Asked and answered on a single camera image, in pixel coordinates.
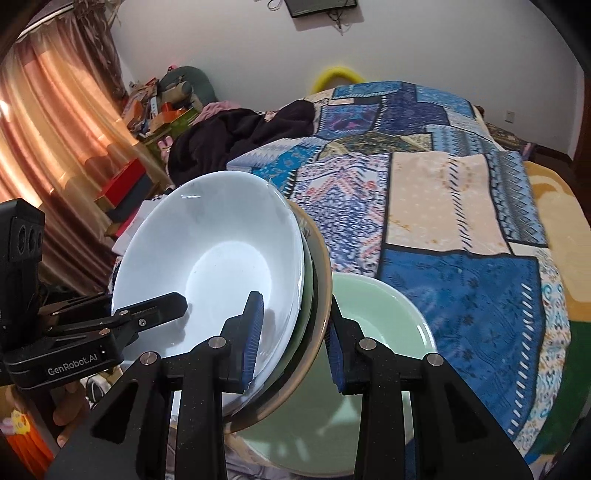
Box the person's left hand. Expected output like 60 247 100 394
51 381 90 446

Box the white sheet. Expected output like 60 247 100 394
111 191 171 257

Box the green bowl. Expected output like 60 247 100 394
259 203 319 398

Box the green cardboard box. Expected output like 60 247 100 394
139 108 204 148

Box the grey cushion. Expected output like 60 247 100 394
159 66 218 104

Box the pink cloth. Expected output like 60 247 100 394
194 100 241 125

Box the dark blue box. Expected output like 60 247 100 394
107 175 160 224

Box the yellow foam ring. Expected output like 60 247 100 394
314 65 365 93

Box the pink bowl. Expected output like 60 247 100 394
224 200 334 435

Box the patterned bag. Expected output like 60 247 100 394
485 122 539 160

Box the green plate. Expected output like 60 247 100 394
231 272 438 478

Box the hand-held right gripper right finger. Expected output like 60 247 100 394
324 305 536 480

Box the small black wall monitor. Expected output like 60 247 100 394
284 0 358 18

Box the blue patchwork blanket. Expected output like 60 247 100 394
226 80 573 457

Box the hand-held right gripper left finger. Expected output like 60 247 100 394
46 291 266 480

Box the white bowl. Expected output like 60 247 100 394
111 171 308 407

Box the orange curtain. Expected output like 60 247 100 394
0 0 171 296

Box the red box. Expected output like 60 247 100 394
95 159 151 213

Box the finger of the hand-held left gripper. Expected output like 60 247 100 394
39 293 114 330
111 292 188 344

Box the pile of cardboard boxes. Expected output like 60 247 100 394
121 76 195 139

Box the dark clothing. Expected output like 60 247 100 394
167 99 317 185

